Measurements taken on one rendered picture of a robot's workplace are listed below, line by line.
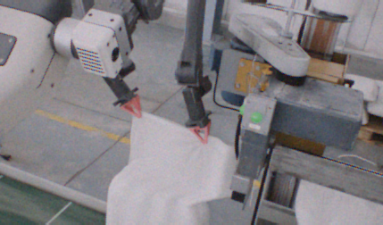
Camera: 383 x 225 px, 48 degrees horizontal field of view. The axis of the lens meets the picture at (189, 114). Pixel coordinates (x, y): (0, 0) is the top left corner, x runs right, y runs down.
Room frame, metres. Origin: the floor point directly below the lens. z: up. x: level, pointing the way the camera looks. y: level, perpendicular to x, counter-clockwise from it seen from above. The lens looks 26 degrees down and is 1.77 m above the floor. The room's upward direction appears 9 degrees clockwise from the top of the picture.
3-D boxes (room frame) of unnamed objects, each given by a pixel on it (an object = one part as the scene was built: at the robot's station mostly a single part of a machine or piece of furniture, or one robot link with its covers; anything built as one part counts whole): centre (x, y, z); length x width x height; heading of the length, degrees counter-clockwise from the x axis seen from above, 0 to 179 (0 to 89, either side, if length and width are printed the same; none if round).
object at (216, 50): (1.59, -0.08, 1.25); 0.10 x 0.08 x 0.12; 7
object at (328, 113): (1.17, -0.34, 1.21); 0.30 x 0.25 x 0.30; 72
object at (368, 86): (3.92, -1.40, 0.44); 0.66 x 0.42 x 0.14; 69
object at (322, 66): (1.50, -0.41, 1.18); 0.34 x 0.25 x 0.31; 162
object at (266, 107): (1.06, -0.18, 1.28); 0.08 x 0.05 x 0.09; 72
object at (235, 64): (1.50, -0.23, 1.23); 0.28 x 0.07 x 0.16; 72
